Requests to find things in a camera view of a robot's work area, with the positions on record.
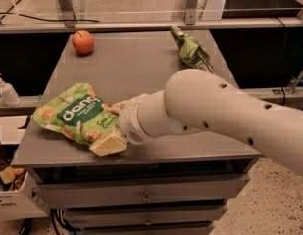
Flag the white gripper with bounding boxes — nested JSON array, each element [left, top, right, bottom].
[[90, 94, 151, 157]]

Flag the green rice chip bag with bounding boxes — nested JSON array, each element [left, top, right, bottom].
[[32, 83, 118, 146]]

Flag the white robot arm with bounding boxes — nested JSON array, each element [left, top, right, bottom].
[[90, 69, 303, 178]]

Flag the grey drawer cabinet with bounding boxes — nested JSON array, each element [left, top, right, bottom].
[[12, 31, 260, 235]]

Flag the red apple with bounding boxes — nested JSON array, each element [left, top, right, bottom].
[[72, 30, 94, 55]]

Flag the green jalapeno chip bag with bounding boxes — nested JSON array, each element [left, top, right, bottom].
[[170, 26, 214, 73]]

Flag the white pump bottle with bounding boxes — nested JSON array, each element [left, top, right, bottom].
[[0, 77, 21, 107]]

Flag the black cable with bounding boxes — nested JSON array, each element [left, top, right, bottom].
[[0, 0, 101, 24]]

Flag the white cardboard box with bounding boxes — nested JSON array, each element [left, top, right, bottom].
[[0, 115, 50, 221]]

